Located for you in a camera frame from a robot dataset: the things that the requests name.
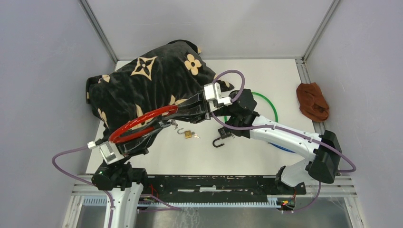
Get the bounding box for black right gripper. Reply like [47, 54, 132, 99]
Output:
[162, 91, 234, 125]

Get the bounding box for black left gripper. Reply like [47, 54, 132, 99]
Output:
[110, 119, 162, 166]

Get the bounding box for red lock keys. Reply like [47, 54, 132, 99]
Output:
[170, 119, 178, 130]

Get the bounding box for small brass padlock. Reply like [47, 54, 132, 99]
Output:
[177, 128, 194, 139]

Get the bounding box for red cable lock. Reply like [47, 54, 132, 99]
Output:
[108, 105, 178, 144]

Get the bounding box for black Kajing padlock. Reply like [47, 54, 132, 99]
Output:
[212, 127, 234, 148]

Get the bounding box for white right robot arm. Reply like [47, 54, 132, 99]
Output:
[165, 89, 342, 194]

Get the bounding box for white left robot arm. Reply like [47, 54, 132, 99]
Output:
[86, 121, 150, 228]

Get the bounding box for black floral patterned cloth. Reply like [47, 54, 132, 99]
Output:
[86, 39, 217, 140]

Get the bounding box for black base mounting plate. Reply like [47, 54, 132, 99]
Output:
[143, 175, 307, 203]

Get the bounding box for brown crumpled cloth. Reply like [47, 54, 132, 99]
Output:
[296, 83, 330, 123]

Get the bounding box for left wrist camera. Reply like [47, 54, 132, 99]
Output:
[87, 139, 125, 165]

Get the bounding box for green cable lock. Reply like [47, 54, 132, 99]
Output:
[223, 91, 278, 122]

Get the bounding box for blue cable lock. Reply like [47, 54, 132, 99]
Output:
[269, 142, 295, 153]

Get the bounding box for white toothed cable duct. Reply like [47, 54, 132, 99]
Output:
[83, 196, 281, 209]

